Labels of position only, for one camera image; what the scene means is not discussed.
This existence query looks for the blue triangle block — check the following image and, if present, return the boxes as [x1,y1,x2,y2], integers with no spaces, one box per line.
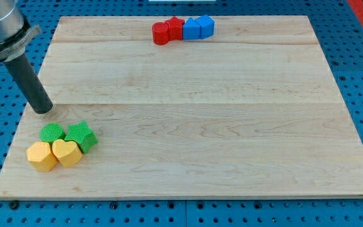
[183,18,200,40]

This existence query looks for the red star block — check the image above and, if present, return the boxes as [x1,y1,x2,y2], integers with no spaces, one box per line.
[165,16,185,41]

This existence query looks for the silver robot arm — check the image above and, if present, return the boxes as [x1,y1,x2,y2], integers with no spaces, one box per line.
[0,0,41,62]

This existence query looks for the blue pentagon block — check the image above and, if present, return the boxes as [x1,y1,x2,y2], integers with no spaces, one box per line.
[195,15,215,39]

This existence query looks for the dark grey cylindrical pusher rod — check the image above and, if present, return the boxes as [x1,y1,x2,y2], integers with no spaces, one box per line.
[4,54,53,114]

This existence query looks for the light wooden board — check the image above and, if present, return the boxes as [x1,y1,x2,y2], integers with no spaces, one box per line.
[0,16,363,201]

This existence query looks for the yellow hexagon block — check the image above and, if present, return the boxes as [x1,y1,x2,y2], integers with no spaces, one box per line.
[26,141,58,172]

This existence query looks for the yellow heart block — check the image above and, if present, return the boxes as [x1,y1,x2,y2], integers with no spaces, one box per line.
[52,139,83,167]

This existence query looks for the green cylinder block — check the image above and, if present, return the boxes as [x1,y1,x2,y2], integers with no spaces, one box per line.
[40,123,66,144]

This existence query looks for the green star block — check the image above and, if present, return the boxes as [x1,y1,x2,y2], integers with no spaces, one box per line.
[64,121,98,154]

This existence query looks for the red cylinder block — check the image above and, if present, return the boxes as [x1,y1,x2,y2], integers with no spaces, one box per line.
[151,22,169,45]

